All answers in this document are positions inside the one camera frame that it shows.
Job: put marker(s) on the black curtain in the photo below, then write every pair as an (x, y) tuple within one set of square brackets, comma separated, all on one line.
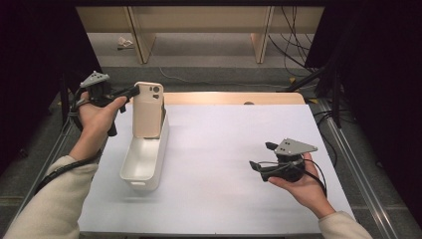
[(381, 66), (26, 49)]

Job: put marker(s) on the yellow tape piece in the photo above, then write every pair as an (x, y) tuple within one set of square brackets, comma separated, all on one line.
[(313, 100), (292, 80)]

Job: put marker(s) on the peach phone case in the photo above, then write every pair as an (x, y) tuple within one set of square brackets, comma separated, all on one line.
[(147, 116)]

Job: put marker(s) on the person's left hand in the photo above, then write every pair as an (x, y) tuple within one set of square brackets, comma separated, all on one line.
[(93, 129)]

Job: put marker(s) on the crumpled white paper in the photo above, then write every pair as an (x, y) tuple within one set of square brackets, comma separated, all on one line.
[(124, 42)]

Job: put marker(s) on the person's right hand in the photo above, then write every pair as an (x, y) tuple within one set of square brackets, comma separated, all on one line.
[(308, 192)]

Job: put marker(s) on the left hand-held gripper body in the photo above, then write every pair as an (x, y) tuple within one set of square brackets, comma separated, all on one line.
[(99, 94)]

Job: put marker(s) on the white plastic storage bin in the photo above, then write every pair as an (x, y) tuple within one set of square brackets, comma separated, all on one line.
[(142, 162)]

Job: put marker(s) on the white table mat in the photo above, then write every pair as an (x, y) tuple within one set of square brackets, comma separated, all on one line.
[(199, 215)]

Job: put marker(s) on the light wooden shelf unit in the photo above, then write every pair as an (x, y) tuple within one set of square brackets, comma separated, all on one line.
[(199, 20)]

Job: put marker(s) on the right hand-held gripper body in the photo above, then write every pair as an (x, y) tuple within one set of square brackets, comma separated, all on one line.
[(295, 146)]

